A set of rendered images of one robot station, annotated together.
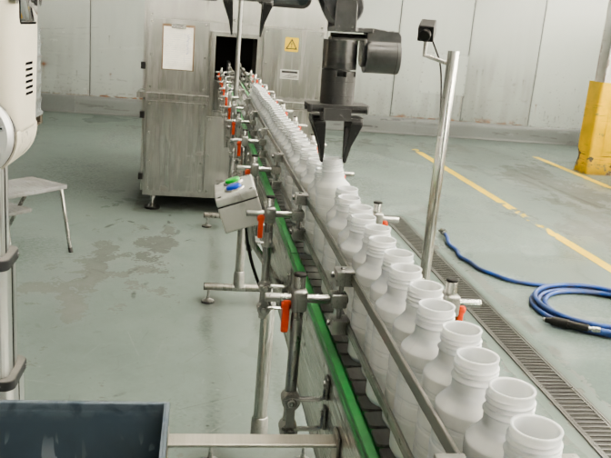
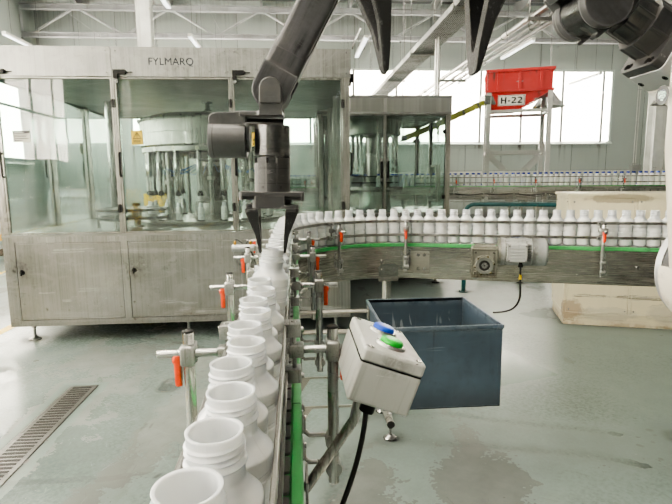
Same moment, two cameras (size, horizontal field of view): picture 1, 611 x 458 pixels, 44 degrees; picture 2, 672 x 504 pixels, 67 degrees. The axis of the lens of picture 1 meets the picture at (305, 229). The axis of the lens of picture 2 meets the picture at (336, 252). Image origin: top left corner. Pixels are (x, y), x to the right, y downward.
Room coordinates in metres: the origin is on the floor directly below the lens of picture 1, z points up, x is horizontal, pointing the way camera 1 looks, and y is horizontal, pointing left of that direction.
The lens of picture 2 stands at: (2.08, 0.13, 1.32)
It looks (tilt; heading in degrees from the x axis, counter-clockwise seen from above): 8 degrees down; 184
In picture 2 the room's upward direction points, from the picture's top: 1 degrees counter-clockwise
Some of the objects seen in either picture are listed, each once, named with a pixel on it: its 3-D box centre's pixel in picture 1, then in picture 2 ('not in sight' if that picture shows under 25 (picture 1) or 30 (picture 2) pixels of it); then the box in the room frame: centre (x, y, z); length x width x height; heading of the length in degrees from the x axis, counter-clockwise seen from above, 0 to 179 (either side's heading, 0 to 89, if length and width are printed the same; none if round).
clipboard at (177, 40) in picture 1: (177, 47); not in sight; (5.51, 1.02, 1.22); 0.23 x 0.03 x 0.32; 99
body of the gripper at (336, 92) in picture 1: (336, 92); (272, 180); (1.27, -0.03, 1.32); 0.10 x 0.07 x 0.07; 99
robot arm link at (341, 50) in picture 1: (343, 54); (268, 141); (1.27, -0.04, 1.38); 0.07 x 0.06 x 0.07; 98
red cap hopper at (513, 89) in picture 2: not in sight; (513, 172); (-5.58, 2.18, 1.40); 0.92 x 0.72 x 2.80; 81
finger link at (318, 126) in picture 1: (331, 134); (276, 224); (1.27, -0.03, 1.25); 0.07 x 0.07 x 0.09; 9
